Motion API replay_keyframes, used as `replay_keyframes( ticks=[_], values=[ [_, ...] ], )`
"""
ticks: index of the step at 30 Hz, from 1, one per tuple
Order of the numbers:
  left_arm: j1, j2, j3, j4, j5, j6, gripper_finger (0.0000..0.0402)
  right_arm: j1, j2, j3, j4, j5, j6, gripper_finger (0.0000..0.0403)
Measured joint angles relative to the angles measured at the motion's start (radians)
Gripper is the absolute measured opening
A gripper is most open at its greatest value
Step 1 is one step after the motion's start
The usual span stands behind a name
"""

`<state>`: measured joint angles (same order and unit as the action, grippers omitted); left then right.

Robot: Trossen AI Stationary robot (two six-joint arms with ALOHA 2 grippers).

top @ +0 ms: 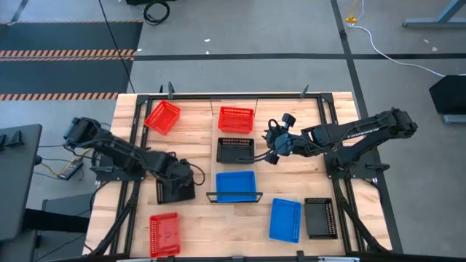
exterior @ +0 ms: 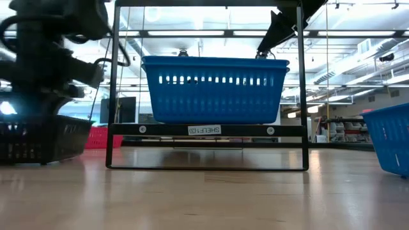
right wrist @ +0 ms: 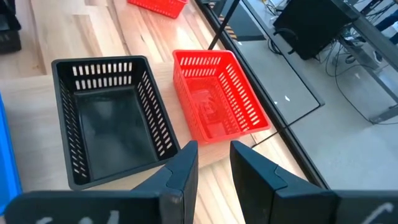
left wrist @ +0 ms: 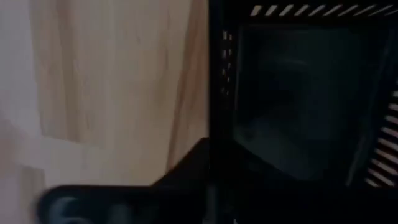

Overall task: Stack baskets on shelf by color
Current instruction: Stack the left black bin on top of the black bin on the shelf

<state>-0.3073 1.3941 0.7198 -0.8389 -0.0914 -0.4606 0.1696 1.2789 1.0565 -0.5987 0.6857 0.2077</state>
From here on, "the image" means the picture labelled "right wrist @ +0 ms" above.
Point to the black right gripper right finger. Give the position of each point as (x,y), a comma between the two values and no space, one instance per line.
(280,205)

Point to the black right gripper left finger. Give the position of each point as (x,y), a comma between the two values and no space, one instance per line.
(155,205)

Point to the black plastic slotted basket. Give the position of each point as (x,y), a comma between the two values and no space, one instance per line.
(115,130)

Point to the red plastic slotted basket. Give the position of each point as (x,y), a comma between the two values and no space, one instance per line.
(161,7)
(214,115)

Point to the blue plastic slotted basket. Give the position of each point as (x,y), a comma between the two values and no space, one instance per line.
(7,161)

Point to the grey desk leg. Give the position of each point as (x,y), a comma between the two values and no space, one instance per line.
(373,59)

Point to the black computer tower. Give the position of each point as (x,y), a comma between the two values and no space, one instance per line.
(314,28)

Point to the black table edge rail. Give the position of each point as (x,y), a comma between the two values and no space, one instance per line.
(280,124)

